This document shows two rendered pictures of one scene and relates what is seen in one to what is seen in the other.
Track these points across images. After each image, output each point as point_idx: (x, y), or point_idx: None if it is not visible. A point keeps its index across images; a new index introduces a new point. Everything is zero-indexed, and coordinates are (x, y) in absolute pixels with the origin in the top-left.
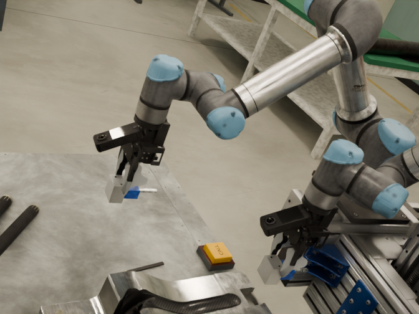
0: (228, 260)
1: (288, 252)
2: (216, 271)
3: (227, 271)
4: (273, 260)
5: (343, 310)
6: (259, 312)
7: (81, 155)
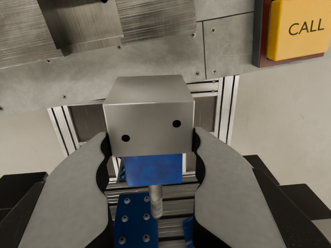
0: (269, 50)
1: (87, 212)
2: (250, 15)
3: (245, 46)
4: (159, 125)
5: (147, 217)
6: (13, 17)
7: None
